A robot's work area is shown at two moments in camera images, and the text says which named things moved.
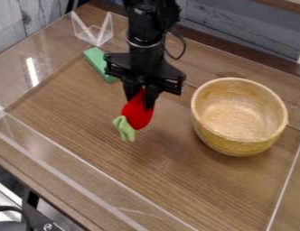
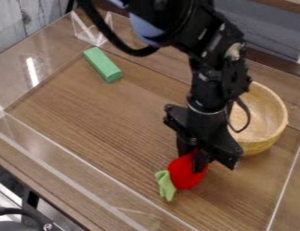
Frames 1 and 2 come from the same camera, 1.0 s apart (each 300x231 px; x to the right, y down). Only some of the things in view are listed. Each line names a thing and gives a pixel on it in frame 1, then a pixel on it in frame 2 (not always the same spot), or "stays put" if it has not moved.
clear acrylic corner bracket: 94,34 stays put
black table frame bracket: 37,222 stays put
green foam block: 95,55 stays put
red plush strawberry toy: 135,111 -> 180,175
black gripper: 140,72 -> 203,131
